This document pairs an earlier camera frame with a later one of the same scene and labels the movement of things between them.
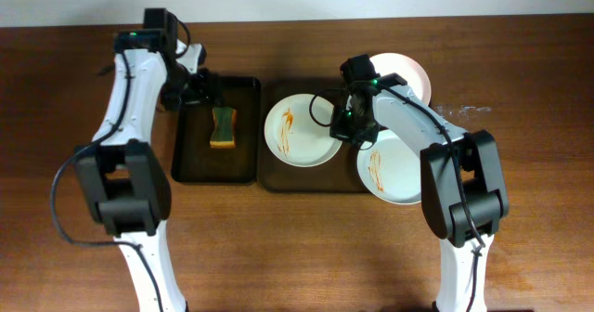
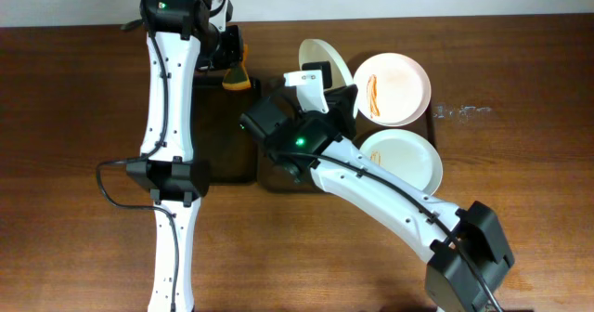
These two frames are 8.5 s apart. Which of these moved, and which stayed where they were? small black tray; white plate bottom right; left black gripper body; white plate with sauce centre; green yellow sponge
Moved: left black gripper body; white plate with sauce centre; green yellow sponge
Stayed: small black tray; white plate bottom right
